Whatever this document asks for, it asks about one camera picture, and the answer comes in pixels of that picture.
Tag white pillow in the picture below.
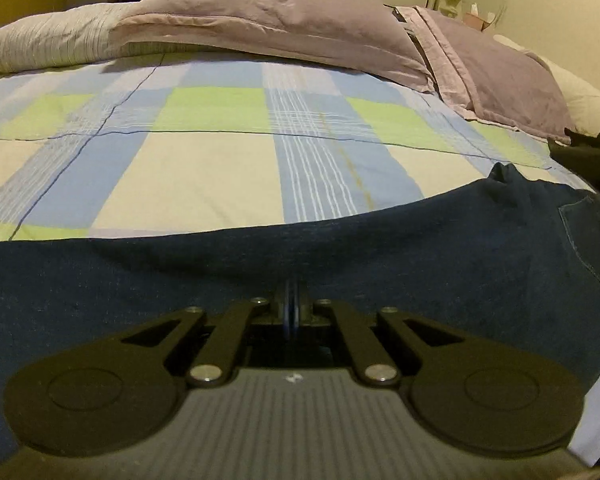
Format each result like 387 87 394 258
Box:
492 35 600 137

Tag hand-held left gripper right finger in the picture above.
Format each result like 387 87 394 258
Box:
295 283 464 389

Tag grey striped pillow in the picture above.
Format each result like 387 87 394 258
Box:
0 2 166 74

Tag lilac pillow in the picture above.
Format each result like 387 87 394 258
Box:
395 6 577 144

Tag dark cloth pile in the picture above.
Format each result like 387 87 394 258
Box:
547 110 600 197

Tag checked bed sheet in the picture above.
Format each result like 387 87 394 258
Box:
0 50 598 242

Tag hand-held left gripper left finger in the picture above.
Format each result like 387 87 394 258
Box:
121 283 296 389

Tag blue jeans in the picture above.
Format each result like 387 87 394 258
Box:
0 162 600 466

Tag lilac duvet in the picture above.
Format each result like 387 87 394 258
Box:
107 0 439 94

